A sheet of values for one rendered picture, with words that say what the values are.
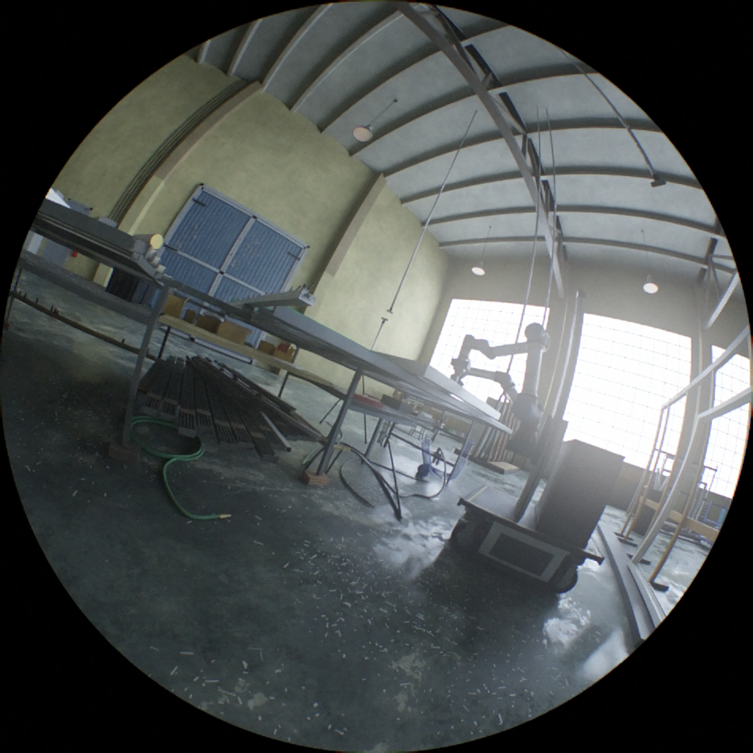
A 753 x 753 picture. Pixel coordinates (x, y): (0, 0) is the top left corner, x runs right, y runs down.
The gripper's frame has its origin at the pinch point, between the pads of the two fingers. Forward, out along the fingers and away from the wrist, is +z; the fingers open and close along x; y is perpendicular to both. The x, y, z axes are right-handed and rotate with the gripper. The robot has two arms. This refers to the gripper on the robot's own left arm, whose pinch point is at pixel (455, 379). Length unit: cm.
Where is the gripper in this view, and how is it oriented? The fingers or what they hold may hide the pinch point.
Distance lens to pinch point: 165.9
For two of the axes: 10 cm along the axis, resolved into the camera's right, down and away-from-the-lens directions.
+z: -3.7, 9.3, -0.5
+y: -6.6, -3.0, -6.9
